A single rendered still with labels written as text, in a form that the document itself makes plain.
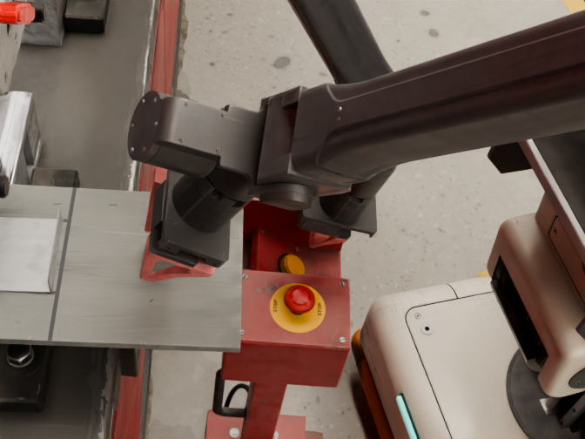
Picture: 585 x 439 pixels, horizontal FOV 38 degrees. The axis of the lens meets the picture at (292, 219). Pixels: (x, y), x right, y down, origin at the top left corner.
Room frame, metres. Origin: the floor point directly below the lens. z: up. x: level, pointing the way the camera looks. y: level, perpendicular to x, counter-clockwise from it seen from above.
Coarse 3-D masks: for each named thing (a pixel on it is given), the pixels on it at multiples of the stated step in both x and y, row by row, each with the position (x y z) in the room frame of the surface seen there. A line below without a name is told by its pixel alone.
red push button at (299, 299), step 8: (296, 288) 0.57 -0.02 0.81; (304, 288) 0.57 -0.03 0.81; (288, 296) 0.56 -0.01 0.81; (296, 296) 0.56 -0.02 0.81; (304, 296) 0.56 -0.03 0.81; (312, 296) 0.56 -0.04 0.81; (288, 304) 0.55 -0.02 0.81; (296, 304) 0.55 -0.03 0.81; (304, 304) 0.55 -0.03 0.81; (312, 304) 0.55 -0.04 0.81; (296, 312) 0.54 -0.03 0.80; (304, 312) 0.54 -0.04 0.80
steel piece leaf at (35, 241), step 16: (0, 224) 0.46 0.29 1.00; (16, 224) 0.46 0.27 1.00; (32, 224) 0.46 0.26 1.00; (48, 224) 0.47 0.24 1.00; (0, 240) 0.44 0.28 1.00; (16, 240) 0.44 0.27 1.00; (32, 240) 0.45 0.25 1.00; (48, 240) 0.45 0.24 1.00; (0, 256) 0.42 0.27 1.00; (16, 256) 0.42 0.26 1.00; (32, 256) 0.43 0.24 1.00; (48, 256) 0.43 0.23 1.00; (0, 272) 0.40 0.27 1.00; (16, 272) 0.41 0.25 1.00; (32, 272) 0.41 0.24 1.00; (48, 272) 0.41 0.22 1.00; (0, 288) 0.39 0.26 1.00; (16, 288) 0.39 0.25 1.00; (32, 288) 0.39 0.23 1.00; (48, 288) 0.40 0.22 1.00
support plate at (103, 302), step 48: (48, 192) 0.51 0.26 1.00; (96, 192) 0.52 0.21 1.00; (144, 192) 0.53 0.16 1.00; (96, 240) 0.46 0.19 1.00; (144, 240) 0.47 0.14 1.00; (240, 240) 0.50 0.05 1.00; (96, 288) 0.41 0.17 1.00; (144, 288) 0.42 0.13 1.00; (192, 288) 0.43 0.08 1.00; (240, 288) 0.44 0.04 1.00; (0, 336) 0.34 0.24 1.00; (96, 336) 0.36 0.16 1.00; (144, 336) 0.37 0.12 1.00; (192, 336) 0.38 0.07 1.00; (240, 336) 0.39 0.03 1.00
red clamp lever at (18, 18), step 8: (0, 8) 0.51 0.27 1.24; (8, 8) 0.51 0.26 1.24; (16, 8) 0.51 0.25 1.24; (24, 8) 0.53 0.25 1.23; (32, 8) 0.55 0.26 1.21; (40, 8) 0.57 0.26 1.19; (0, 16) 0.51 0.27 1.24; (8, 16) 0.51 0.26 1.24; (16, 16) 0.51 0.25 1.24; (24, 16) 0.52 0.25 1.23; (32, 16) 0.55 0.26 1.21; (40, 16) 0.57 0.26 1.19; (16, 24) 0.51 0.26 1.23
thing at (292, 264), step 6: (288, 258) 0.66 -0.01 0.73; (294, 258) 0.67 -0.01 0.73; (282, 264) 0.65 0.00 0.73; (288, 264) 0.65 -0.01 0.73; (294, 264) 0.66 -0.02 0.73; (300, 264) 0.66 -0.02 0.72; (282, 270) 0.64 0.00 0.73; (288, 270) 0.64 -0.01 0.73; (294, 270) 0.65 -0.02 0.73; (300, 270) 0.65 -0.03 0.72
